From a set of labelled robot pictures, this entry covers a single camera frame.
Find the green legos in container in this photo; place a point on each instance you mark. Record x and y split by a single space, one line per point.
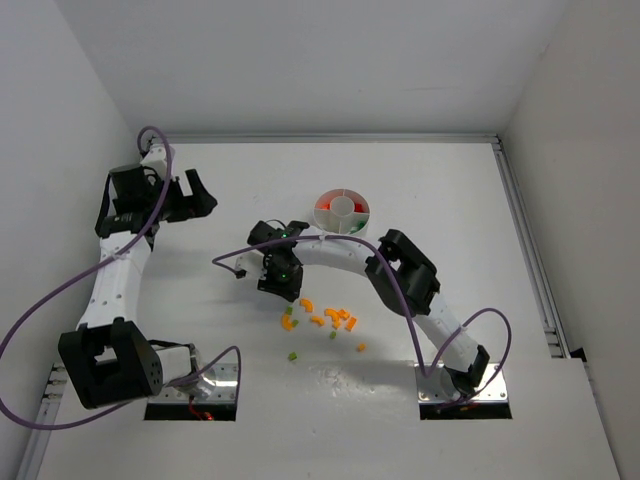
358 226

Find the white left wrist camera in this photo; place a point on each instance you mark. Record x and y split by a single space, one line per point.
156 160

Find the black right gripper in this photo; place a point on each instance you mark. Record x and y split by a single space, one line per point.
279 288

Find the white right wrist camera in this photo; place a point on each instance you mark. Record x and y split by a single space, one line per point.
250 260

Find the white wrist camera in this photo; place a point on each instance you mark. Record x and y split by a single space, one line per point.
250 260
156 160

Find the white divided round container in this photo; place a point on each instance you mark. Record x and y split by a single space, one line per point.
347 208

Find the aluminium frame rail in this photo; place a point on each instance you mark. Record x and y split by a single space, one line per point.
546 305

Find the yellow curved lego piece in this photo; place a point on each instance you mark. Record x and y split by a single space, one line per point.
286 322

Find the yellow long lego brick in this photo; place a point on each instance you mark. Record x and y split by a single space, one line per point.
351 324

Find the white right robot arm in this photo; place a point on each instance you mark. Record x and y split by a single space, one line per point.
402 276

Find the yellow curved elbow lego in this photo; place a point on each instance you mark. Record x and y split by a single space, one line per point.
307 305

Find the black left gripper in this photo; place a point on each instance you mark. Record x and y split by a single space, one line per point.
179 201

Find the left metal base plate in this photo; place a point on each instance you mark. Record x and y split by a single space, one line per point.
215 387

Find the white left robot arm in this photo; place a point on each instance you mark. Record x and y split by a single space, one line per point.
107 357

